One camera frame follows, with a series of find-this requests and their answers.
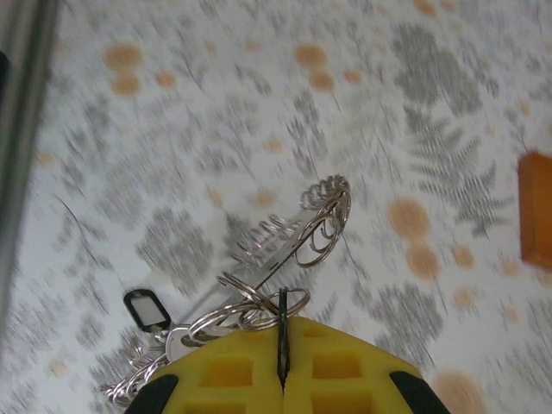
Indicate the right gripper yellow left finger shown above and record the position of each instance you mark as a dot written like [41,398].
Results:
[215,379]

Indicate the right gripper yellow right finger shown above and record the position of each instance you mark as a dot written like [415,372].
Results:
[371,388]

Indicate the silver key with black tag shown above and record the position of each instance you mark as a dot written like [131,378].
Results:
[146,310]

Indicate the wide aluminium base rail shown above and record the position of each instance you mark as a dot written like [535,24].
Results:
[26,129]

